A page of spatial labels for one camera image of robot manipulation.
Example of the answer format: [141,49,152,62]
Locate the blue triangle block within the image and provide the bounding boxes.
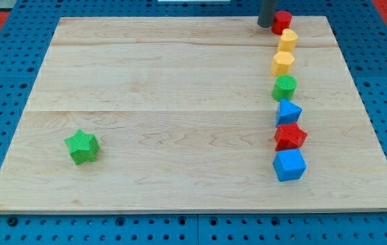
[275,98,303,127]

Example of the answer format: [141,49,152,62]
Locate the yellow hexagon block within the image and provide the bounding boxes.
[270,51,295,77]

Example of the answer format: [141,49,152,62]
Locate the red cylinder block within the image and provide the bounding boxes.
[271,11,292,35]

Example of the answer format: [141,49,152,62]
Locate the blue cube block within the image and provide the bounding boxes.
[273,148,307,182]

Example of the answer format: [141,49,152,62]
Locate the green cylinder block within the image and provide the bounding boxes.
[271,75,298,101]

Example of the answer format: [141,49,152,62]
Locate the yellow heart-shaped block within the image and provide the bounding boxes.
[277,29,299,52]

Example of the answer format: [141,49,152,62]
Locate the green star block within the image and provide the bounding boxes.
[64,129,100,165]

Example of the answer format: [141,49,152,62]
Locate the light wooden board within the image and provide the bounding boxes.
[0,16,387,214]

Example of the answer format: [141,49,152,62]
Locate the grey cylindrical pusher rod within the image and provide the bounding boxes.
[257,0,278,28]

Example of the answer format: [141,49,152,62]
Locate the red star block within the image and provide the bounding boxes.
[274,122,308,151]

